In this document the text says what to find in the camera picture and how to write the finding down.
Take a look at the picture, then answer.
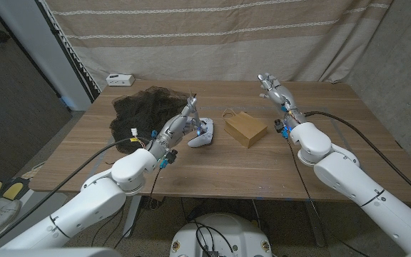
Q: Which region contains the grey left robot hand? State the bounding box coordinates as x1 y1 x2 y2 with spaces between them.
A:
148 94 208 169

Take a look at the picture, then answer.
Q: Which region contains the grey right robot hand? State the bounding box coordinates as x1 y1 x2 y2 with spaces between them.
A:
258 73 308 139

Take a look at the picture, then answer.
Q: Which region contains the white game controller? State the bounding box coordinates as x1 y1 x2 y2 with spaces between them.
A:
187 117 215 148

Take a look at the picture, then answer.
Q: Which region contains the black mesh netting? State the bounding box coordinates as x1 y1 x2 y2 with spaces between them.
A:
109 85 197 155

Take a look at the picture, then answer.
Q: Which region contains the brown paper bag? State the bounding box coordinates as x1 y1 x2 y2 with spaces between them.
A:
221 108 268 149

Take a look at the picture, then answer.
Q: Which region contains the white power strip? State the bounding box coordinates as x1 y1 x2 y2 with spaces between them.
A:
106 73 136 87

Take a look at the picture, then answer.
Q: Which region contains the striped beige curtain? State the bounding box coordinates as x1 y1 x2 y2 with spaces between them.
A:
44 0 394 92

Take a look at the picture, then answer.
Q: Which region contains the white table leg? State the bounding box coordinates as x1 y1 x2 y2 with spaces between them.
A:
122 195 143 238

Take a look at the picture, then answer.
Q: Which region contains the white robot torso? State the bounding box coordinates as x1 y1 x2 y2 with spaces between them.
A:
169 212 273 257

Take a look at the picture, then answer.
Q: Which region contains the grey table leg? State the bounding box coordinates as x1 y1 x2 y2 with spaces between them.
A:
303 200 326 248

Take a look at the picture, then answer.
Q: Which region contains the thin braided left arm cable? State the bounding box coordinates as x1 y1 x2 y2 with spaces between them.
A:
114 167 162 249

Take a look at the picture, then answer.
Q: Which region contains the thin braided arm cable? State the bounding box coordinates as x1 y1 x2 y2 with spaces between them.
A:
285 138 370 257
114 167 162 249

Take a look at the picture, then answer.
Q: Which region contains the thin braided right arm cable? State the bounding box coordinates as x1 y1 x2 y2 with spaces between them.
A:
285 138 370 257

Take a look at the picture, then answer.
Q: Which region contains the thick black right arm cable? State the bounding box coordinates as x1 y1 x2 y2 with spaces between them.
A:
305 111 411 206

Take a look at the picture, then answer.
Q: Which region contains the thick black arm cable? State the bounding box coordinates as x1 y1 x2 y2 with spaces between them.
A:
0 137 146 249
305 111 411 206

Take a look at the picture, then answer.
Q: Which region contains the black torso cable loop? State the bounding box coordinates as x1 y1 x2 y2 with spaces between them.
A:
190 220 235 255

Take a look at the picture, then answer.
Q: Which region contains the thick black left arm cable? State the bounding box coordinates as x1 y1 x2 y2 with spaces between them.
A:
0 137 146 249

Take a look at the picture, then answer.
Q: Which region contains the black curtain frame bar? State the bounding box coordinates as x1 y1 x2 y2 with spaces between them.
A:
36 0 101 103

